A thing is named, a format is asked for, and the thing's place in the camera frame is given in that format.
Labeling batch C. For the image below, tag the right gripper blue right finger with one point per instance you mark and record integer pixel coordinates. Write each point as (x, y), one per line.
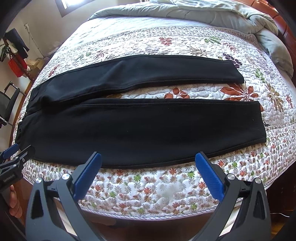
(212, 175)

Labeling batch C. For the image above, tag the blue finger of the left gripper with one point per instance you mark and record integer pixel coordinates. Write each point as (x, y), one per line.
(6, 154)

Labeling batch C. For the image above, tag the red bag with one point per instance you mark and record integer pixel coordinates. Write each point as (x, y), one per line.
(14, 66)

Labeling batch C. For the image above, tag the window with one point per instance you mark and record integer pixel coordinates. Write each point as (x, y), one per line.
(65, 7)

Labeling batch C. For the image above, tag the black pants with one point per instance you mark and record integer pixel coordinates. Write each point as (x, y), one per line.
(74, 114)

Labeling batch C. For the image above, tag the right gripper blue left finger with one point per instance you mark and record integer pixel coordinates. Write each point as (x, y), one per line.
(84, 175)

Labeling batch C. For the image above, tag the wooden headboard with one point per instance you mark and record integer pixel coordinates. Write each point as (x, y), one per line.
(285, 33)

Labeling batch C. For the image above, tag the left hand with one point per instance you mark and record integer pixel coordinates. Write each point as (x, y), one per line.
(14, 204)

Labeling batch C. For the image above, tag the black folding chair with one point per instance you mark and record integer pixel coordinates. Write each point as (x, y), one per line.
(7, 104)

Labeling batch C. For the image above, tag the coat rack with clothes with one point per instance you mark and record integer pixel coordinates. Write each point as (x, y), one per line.
(13, 45)

